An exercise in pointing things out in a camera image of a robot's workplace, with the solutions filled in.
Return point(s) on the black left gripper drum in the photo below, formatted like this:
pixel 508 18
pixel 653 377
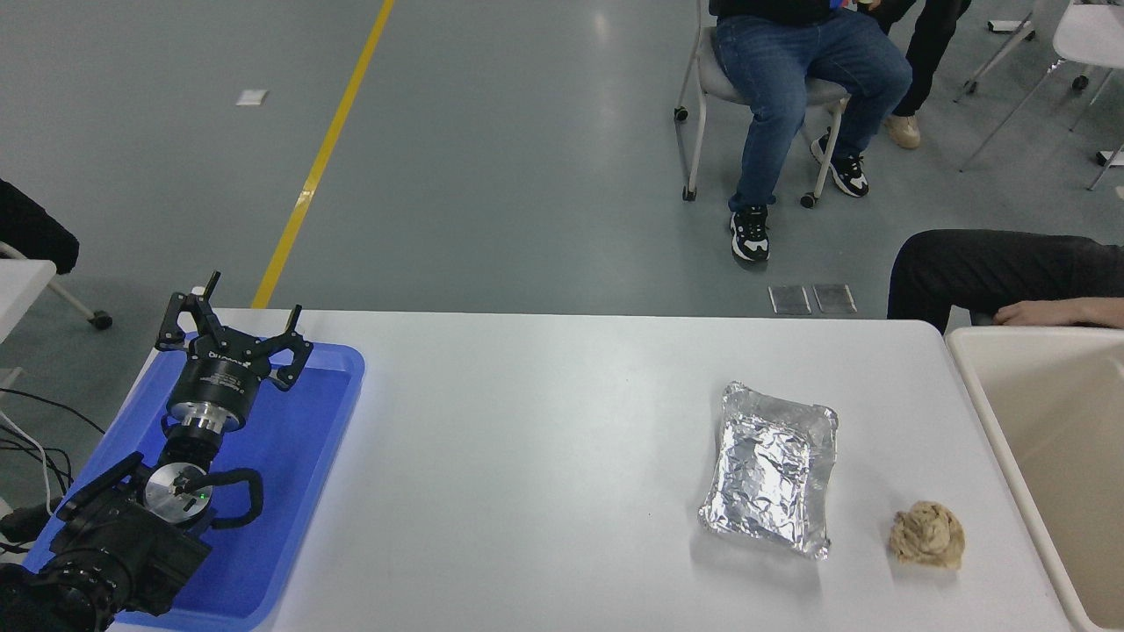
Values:
pixel 219 373

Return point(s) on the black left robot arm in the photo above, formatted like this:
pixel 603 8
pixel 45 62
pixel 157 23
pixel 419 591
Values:
pixel 114 544

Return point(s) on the person's forearm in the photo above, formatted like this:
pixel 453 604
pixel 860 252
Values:
pixel 1106 312

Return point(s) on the person's hand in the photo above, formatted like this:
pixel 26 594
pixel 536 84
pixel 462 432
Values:
pixel 1049 312

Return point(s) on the blue plastic tray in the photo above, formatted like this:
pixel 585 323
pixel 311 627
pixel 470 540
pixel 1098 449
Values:
pixel 290 456

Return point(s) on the chair leg with caster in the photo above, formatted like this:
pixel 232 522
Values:
pixel 79 303

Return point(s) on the small white table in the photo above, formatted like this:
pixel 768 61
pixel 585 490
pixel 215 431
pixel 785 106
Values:
pixel 22 290

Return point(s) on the person beside white table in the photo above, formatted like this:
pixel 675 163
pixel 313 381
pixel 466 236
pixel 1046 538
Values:
pixel 31 228

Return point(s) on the white paper scrap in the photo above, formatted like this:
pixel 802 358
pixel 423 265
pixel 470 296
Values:
pixel 251 97

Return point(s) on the crumpled foil tray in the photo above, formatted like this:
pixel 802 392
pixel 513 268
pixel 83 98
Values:
pixel 773 474

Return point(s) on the grey office chair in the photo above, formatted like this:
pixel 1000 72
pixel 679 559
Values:
pixel 711 83

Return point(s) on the metal floor plate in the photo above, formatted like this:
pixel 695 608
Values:
pixel 834 298
pixel 788 299

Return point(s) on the seated person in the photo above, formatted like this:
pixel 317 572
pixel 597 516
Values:
pixel 790 70

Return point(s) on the crumpled tan paper ball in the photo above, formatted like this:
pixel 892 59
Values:
pixel 926 534

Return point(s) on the standing person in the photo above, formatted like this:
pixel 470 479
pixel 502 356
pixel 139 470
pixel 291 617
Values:
pixel 931 44

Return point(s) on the person beside bin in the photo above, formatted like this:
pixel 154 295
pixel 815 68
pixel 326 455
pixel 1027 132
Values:
pixel 1001 268

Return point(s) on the large pale bin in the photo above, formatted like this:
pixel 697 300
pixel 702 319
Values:
pixel 1062 439

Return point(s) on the white chair leg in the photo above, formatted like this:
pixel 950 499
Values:
pixel 1108 167

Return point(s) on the white office chair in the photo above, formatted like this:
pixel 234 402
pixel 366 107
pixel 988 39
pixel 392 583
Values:
pixel 1089 31

